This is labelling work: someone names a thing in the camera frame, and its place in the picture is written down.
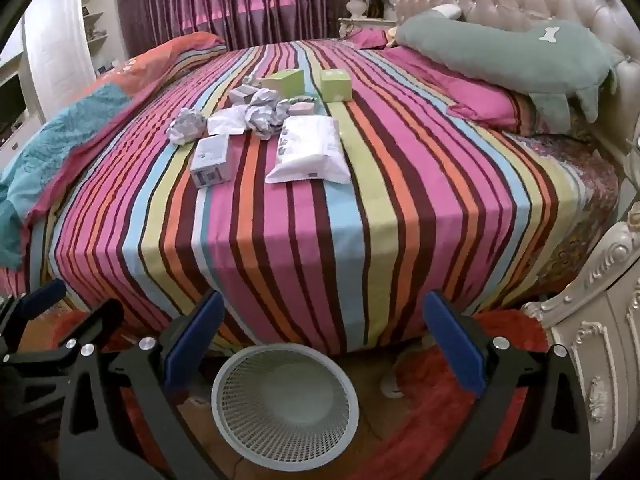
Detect small pink pillow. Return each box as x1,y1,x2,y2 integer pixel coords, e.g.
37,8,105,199
347,27,396,50

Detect crumpled white paper ball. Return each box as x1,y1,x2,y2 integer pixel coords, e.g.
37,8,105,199
246,107,287,139
247,87,279,111
167,108,208,146

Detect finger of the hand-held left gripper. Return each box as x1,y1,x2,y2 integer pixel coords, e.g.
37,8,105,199
0,299,125,378
0,279,68,333

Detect flat white paper sheet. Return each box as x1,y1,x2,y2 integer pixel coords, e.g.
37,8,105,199
207,107,251,137

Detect white plastic tissue packet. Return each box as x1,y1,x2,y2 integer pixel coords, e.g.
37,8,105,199
265,116,351,185

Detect large pink pillow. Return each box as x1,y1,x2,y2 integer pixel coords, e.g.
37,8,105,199
385,45,536,133

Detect purple curtain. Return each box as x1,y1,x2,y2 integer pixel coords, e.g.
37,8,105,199
117,0,351,58

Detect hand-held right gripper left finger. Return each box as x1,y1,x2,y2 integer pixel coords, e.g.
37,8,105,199
57,290,226,480

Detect closed light green box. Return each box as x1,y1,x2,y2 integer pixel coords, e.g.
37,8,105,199
319,69,353,102

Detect long green plush pillow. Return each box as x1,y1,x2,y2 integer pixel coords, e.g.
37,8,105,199
397,10,626,131

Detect striped bed cover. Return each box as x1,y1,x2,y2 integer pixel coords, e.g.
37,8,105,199
10,40,626,356

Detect ornate white nightstand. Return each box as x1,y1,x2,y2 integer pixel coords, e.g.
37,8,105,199
520,220,640,480

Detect orange and teal quilt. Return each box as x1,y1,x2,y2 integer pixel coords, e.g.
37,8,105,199
0,31,228,268

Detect white bedside table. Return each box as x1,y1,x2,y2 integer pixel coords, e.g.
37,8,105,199
337,16,398,38

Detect white cabinet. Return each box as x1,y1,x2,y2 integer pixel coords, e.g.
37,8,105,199
0,0,126,161

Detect white and blue box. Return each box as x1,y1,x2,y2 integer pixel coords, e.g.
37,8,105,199
190,135,232,189

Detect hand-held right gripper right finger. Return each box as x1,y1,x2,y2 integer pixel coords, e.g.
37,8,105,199
422,290,591,480

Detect floral patterned bedspread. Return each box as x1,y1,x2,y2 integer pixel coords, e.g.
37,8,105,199
500,130,623,306

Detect white mesh waste basket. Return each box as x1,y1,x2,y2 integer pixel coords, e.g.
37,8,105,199
211,344,361,466

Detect red rug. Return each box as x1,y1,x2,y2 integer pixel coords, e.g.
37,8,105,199
20,305,566,480

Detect light green box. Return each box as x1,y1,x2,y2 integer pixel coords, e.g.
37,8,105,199
262,69,306,97
319,69,353,102

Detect dark screen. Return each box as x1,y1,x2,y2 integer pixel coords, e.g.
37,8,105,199
0,72,28,136

